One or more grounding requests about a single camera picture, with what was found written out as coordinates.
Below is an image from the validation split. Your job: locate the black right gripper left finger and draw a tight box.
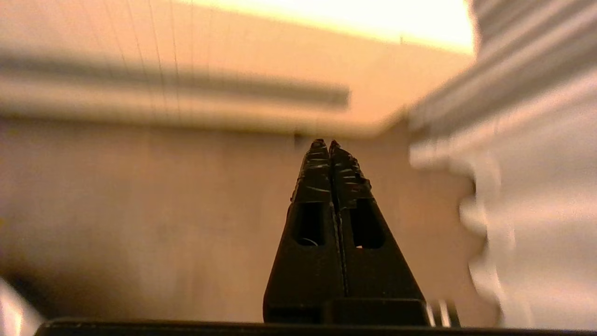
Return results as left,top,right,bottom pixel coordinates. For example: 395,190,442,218
263,139,347,323

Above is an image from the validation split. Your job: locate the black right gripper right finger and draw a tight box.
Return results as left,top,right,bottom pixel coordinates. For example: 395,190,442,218
329,140,426,323

